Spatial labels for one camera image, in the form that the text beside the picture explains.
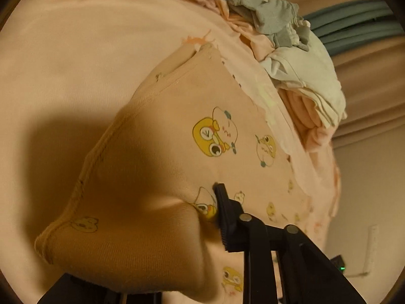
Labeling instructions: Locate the folded peach garment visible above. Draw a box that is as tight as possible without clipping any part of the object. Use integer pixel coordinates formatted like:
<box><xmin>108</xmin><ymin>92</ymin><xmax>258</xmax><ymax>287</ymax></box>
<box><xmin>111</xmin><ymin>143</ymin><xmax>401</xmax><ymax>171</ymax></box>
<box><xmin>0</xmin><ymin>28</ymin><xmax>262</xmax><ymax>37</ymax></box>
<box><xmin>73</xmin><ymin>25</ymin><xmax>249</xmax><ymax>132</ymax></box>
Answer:
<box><xmin>280</xmin><ymin>89</ymin><xmax>323</xmax><ymax>134</ymax></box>

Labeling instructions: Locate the white garment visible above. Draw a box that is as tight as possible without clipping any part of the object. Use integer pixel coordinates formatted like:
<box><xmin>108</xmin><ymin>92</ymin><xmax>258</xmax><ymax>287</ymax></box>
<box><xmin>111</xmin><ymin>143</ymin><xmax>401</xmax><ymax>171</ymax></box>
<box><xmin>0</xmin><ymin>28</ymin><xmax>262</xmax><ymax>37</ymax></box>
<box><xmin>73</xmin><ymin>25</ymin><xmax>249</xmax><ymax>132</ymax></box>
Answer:
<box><xmin>259</xmin><ymin>35</ymin><xmax>347</xmax><ymax>129</ymax></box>

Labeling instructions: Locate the small pink folded garment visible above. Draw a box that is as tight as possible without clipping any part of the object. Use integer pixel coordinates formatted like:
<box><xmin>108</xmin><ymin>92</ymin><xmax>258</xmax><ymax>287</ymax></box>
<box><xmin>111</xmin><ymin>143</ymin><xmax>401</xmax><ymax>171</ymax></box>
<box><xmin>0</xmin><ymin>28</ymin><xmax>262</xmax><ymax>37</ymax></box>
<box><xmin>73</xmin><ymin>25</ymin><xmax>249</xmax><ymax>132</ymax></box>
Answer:
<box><xmin>305</xmin><ymin>123</ymin><xmax>334</xmax><ymax>153</ymax></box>

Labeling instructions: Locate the white wall socket strip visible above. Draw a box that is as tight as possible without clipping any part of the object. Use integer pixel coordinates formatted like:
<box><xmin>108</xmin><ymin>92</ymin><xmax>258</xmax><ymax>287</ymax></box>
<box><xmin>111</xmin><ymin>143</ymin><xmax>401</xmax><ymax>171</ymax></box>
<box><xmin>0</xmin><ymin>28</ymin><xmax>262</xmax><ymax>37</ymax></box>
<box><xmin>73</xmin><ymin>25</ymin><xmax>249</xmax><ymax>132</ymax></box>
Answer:
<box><xmin>367</xmin><ymin>225</ymin><xmax>379</xmax><ymax>276</ymax></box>

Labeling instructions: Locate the teal curtain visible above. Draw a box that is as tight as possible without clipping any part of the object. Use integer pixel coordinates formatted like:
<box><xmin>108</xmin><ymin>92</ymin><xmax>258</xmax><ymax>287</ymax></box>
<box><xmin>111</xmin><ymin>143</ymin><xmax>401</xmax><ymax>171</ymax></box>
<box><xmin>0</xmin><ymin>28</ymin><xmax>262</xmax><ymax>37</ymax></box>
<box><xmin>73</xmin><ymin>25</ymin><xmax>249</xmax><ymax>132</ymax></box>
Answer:
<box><xmin>299</xmin><ymin>1</ymin><xmax>397</xmax><ymax>58</ymax></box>

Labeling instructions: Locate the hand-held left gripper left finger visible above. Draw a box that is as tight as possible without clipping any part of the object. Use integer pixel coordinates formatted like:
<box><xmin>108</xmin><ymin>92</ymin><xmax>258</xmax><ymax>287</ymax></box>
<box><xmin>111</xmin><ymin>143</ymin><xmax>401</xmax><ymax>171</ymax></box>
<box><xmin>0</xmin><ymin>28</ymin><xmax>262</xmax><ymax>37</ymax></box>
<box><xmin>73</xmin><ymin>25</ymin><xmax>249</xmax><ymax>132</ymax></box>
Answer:
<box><xmin>36</xmin><ymin>272</ymin><xmax>162</xmax><ymax>304</ymax></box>

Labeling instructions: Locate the grey garment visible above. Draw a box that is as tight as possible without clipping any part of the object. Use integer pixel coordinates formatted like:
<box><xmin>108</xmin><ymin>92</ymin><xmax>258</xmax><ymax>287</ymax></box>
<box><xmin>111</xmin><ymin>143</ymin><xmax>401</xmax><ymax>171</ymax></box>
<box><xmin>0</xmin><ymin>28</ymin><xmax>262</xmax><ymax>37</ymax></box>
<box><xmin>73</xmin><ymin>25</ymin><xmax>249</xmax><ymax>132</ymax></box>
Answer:
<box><xmin>217</xmin><ymin>0</ymin><xmax>312</xmax><ymax>51</ymax></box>

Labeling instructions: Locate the orange cartoon print shirt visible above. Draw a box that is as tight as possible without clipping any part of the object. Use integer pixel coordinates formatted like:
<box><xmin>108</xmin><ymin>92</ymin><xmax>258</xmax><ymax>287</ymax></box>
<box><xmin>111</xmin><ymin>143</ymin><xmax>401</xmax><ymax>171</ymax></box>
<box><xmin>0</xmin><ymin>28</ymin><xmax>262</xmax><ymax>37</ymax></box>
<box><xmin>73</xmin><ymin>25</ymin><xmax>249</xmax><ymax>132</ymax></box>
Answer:
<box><xmin>34</xmin><ymin>43</ymin><xmax>317</xmax><ymax>304</ymax></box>

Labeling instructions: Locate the pink animal print blanket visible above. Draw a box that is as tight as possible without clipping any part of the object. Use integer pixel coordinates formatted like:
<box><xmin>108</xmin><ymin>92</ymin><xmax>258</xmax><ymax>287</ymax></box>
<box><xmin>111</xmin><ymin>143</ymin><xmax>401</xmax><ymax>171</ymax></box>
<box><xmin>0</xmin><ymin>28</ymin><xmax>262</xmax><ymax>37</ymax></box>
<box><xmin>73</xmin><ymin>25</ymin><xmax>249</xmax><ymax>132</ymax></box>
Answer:
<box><xmin>0</xmin><ymin>0</ymin><xmax>342</xmax><ymax>304</ymax></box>

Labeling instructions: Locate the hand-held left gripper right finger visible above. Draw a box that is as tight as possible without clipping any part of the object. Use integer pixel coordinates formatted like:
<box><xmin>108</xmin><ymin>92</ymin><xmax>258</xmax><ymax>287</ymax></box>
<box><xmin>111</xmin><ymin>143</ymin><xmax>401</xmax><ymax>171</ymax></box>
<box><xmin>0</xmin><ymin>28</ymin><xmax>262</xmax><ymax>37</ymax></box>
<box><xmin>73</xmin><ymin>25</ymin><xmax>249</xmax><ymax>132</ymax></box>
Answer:
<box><xmin>213</xmin><ymin>183</ymin><xmax>366</xmax><ymax>304</ymax></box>

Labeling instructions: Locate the black device with green light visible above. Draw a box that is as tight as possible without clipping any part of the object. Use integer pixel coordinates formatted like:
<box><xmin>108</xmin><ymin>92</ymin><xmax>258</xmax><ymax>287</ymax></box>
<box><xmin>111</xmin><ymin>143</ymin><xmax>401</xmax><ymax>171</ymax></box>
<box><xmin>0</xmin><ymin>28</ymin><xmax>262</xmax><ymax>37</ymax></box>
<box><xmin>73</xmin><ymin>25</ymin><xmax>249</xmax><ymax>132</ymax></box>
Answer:
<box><xmin>331</xmin><ymin>255</ymin><xmax>347</xmax><ymax>273</ymax></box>

